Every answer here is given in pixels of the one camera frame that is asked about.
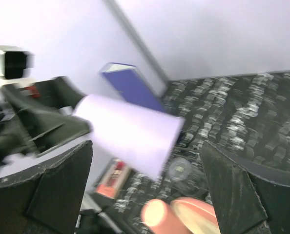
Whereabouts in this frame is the pink beige plate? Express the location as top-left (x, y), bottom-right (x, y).
top-left (171, 197), bottom-right (220, 234)

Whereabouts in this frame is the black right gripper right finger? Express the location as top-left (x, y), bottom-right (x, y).
top-left (201, 141), bottom-right (290, 234)

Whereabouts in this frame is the purple ring binder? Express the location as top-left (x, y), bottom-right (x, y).
top-left (101, 63), bottom-right (166, 113)

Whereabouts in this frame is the clear glass tumbler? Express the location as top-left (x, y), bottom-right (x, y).
top-left (167, 157), bottom-right (208, 197)

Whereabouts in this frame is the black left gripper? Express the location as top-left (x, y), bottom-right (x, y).
top-left (0, 77), bottom-right (91, 156)

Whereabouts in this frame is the lavender plastic cup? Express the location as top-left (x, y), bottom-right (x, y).
top-left (73, 94), bottom-right (185, 180)

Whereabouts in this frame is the pink plastic cup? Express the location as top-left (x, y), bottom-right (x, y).
top-left (141, 199), bottom-right (191, 234)

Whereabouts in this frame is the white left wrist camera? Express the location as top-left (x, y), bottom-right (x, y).
top-left (0, 45), bottom-right (34, 87)

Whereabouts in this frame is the aluminium frame post left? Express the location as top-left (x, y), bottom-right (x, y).
top-left (104, 0), bottom-right (169, 96)

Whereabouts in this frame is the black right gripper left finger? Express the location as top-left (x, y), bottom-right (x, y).
top-left (0, 140), bottom-right (93, 234)

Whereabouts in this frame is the picture card with red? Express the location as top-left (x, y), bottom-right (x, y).
top-left (95, 159), bottom-right (131, 199)

